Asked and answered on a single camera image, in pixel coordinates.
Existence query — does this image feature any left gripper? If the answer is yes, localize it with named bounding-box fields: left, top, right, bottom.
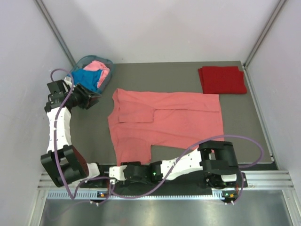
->
left=65, top=83, right=102, bottom=109

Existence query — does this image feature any salmon pink t-shirt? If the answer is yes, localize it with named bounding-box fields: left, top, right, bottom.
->
left=108, top=89, right=223, bottom=165

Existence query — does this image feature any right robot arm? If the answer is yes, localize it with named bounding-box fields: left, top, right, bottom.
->
left=115, top=141, right=239, bottom=189

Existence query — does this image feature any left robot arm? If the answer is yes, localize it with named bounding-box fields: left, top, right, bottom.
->
left=40, top=77, right=107, bottom=187

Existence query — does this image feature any blue t-shirt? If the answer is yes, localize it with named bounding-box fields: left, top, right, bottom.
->
left=71, top=69, right=102, bottom=92

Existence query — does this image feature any teal plastic basket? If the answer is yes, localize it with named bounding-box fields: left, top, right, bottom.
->
left=71, top=55, right=114, bottom=94

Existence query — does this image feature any light pink t-shirt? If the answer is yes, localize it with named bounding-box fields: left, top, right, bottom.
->
left=84, top=60, right=110, bottom=88

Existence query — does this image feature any folded red t-shirt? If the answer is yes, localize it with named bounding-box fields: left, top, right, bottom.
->
left=198, top=66, right=247, bottom=94

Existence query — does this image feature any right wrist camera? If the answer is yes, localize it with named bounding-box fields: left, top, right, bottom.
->
left=109, top=165, right=127, bottom=185

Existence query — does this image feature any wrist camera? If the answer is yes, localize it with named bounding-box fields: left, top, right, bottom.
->
left=47, top=80, right=71, bottom=102
left=109, top=165, right=127, bottom=185

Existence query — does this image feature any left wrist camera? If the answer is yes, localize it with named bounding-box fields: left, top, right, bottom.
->
left=47, top=80, right=71, bottom=102

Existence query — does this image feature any slotted cable duct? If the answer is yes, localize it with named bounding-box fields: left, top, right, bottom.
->
left=46, top=189, right=236, bottom=201

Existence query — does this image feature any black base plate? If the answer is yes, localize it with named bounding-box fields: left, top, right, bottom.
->
left=79, top=163, right=278, bottom=195

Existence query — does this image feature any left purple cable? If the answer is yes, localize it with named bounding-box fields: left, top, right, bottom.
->
left=50, top=68, right=113, bottom=204

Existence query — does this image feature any purple cable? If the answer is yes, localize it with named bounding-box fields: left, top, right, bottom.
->
left=50, top=68, right=113, bottom=204
left=108, top=134, right=264, bottom=205

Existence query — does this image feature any left aluminium corner post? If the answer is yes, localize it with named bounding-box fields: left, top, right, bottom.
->
left=33, top=0, right=76, bottom=66

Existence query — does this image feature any aluminium corner post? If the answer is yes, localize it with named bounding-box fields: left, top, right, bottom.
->
left=243, top=0, right=289, bottom=69
left=33, top=0, right=76, bottom=66

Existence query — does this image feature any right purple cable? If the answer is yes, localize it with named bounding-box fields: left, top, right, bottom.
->
left=108, top=134, right=264, bottom=205

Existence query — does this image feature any right aluminium corner post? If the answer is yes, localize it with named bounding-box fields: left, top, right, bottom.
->
left=243, top=0, right=289, bottom=69

